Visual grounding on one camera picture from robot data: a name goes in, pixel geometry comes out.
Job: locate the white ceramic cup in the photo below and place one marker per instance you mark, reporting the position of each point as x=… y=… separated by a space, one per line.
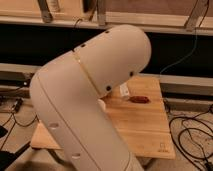
x=102 y=104

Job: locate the metal shelf bracket middle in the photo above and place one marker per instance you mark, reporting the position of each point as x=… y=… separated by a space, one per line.
x=101 y=12

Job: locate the metal shelf bracket left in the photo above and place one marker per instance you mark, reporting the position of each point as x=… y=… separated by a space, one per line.
x=45 y=12

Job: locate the wooden table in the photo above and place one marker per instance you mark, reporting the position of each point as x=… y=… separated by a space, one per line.
x=143 y=123

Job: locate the metal shelf bracket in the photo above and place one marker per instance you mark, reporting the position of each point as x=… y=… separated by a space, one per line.
x=101 y=12
x=45 y=12
x=197 y=14

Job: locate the small brown object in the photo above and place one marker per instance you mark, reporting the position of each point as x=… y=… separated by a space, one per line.
x=139 y=99

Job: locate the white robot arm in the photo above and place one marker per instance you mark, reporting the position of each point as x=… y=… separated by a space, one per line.
x=101 y=64

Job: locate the metal shelf bracket right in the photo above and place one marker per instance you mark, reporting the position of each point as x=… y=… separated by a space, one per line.
x=197 y=14

